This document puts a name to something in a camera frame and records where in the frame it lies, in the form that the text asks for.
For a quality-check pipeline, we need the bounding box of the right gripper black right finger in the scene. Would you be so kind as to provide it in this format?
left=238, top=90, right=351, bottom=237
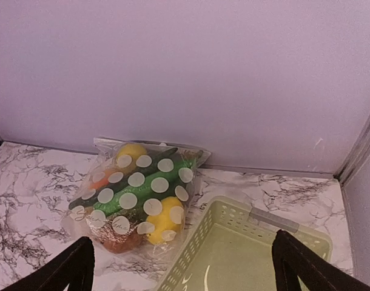
left=272, top=230, right=370, bottom=291

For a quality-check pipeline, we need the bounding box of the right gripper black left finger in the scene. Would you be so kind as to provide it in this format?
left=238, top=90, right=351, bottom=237
left=5, top=236, right=95, bottom=290

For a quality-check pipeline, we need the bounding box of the polka dot zip top bag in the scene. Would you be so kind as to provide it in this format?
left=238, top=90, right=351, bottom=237
left=62, top=138, right=210, bottom=256

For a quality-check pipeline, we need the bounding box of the green fake cucumber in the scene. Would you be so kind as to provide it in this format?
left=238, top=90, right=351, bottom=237
left=69, top=147, right=198, bottom=217

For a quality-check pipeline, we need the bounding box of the yellow fake fruit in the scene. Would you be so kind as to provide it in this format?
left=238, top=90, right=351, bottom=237
left=115, top=143, right=147, bottom=168

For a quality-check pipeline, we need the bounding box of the pale green plastic basket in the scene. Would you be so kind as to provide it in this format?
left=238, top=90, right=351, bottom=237
left=156, top=196, right=332, bottom=290

